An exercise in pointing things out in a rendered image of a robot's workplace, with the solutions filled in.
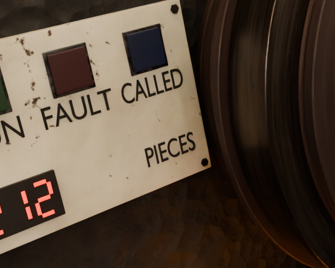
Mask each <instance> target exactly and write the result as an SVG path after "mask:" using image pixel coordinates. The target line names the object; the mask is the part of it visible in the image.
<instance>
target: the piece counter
mask: <svg viewBox="0 0 335 268"><path fill-rule="evenodd" d="M45 183H46V179H44V180H42V181H38V182H36V183H34V184H33V185H34V187H36V186H39V185H42V184H45ZM47 187H48V191H49V194H52V193H53V190H52V186H51V182H47ZM21 195H22V198H23V202H24V204H26V203H28V200H27V197H26V193H25V191H22V192H21ZM50 198H51V197H50V195H47V196H44V197H42V198H38V202H39V203H40V202H42V201H44V200H47V199H50ZM39 203H36V204H35V206H36V209H37V213H38V215H43V217H47V216H49V215H52V214H54V213H55V212H54V210H52V211H49V212H46V213H44V214H42V212H41V209H40V205H39ZM26 211H27V215H28V219H31V218H32V214H31V211H30V207H29V206H28V207H26ZM1 212H2V211H1V208H0V213H1ZM3 233H4V232H3V230H1V231H0V235H2V234H3Z"/></svg>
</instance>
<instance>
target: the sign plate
mask: <svg viewBox="0 0 335 268"><path fill-rule="evenodd" d="M156 27H159V29H160V33H161V39H162V43H163V48H164V54H165V59H166V63H165V64H162V65H158V66H155V67H152V68H149V69H145V70H142V71H138V72H134V70H133V66H132V61H131V56H130V52H129V47H128V42H127V38H126V35H129V34H132V33H135V32H140V31H144V30H148V29H152V28H156ZM81 46H84V47H85V51H86V55H87V60H88V64H89V68H90V73H91V77H92V80H93V85H91V86H88V87H84V88H80V89H77V90H73V91H70V92H67V93H63V94H60V95H57V94H56V91H55V87H54V83H53V79H52V75H51V71H50V68H49V65H48V60H47V55H50V54H54V53H58V52H62V51H66V50H69V49H73V48H77V47H81ZM0 78H1V81H2V85H3V89H4V92H5V96H6V100H7V103H8V106H9V109H8V110H6V111H2V112H0V208H1V211H2V212H1V213H0V231H1V230H3V232H4V233H3V234H1V235H0V254H2V253H4V252H7V251H9V250H11V249H14V248H17V247H19V246H22V245H24V244H26V243H29V242H31V241H33V240H36V239H38V238H41V237H43V236H45V235H48V234H50V233H52V232H55V231H57V230H60V229H63V228H65V227H67V226H70V225H72V224H74V223H77V222H79V221H82V220H84V219H87V218H89V217H91V216H94V215H96V214H98V213H101V212H103V211H106V210H109V209H110V208H113V207H116V206H118V205H120V204H123V203H125V202H128V201H130V200H132V199H135V198H137V197H140V196H142V195H144V194H147V193H149V192H151V191H154V190H156V189H159V188H162V187H164V186H166V185H169V184H171V183H173V182H176V181H178V180H181V179H183V178H185V177H188V176H190V175H193V174H195V173H197V172H200V171H202V170H205V169H207V168H210V167H211V161H210V156H209V152H208V147H207V141H206V136H205V131H204V125H203V120H202V114H201V111H200V105H199V100H198V95H197V89H196V84H195V78H194V73H193V69H192V64H191V58H190V53H189V48H188V42H187V37H186V32H185V26H184V22H183V17H182V12H181V6H180V1H179V0H165V1H161V2H156V3H152V4H147V5H143V6H139V7H134V8H131V9H126V10H122V11H117V12H113V13H109V14H104V15H99V16H95V17H92V18H87V19H83V20H79V21H74V22H69V23H65V24H61V25H58V26H53V27H48V28H44V29H39V30H35V31H31V32H26V33H22V34H18V35H14V36H9V37H5V38H1V39H0ZM44 179H46V183H45V184H42V185H39V186H36V187H34V183H36V182H38V181H42V180H44ZM47 182H51V186H52V190H53V193H52V194H49V191H48V187H47ZM22 191H25V193H26V197H27V200H28V203H26V204H24V202H23V198H22V195H21V192H22ZM47 195H50V197H51V198H50V199H47V200H44V201H42V202H40V203H39V202H38V198H42V197H44V196H47ZM36 203H39V205H40V209H41V212H42V214H44V213H46V212H49V211H52V210H54V212H55V213H54V214H52V215H49V216H47V217H43V215H38V213H37V209H36V206H35V204H36ZM28 206H29V207H30V211H31V214H32V218H31V219H28V215H27V211H26V207H28Z"/></svg>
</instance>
